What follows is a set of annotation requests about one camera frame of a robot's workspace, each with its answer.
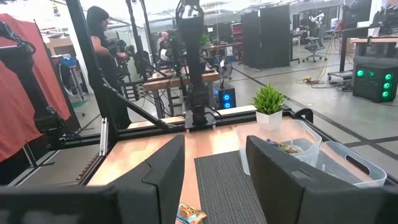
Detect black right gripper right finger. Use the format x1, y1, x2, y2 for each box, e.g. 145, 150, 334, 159
245, 135, 386, 224

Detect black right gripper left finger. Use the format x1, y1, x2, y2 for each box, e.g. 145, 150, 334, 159
110, 134, 186, 224

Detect blue granola bar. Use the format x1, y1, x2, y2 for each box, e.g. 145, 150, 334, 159
265, 138, 302, 155
175, 202, 208, 224

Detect clear plastic bin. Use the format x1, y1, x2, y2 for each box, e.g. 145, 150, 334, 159
238, 119, 323, 176
319, 141, 388, 189

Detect dark grey woven mat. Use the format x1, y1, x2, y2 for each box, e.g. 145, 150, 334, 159
194, 150, 363, 224

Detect green plant in white pot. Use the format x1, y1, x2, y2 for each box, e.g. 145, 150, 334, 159
251, 82, 287, 132

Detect wooden workbench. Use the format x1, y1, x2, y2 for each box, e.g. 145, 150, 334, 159
142, 65, 221, 119

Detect computer with blue fans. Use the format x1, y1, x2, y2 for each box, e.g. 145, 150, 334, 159
214, 83, 237, 110

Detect person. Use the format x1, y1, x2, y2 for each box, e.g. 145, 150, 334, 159
85, 5, 133, 129
156, 30, 171, 62

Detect black computer green fans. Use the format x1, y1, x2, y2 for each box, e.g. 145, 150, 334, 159
352, 63, 398, 104

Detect grey office chair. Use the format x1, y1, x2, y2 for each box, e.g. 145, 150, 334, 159
302, 24, 328, 63

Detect black partition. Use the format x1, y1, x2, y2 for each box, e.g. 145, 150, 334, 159
241, 4, 292, 70

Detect red curtain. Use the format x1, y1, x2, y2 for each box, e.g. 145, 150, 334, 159
0, 13, 72, 163

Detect black equipment stand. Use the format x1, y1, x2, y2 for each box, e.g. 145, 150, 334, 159
0, 21, 67, 135

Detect wooden top desk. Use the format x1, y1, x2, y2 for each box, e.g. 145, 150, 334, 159
328, 26, 398, 82

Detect yellow floor cable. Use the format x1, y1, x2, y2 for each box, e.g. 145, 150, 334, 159
295, 30, 335, 88

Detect person's camera rig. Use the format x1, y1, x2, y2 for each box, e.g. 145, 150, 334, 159
108, 39, 150, 82

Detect black aluminium rig frame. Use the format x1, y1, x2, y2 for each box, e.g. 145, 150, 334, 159
46, 0, 398, 187

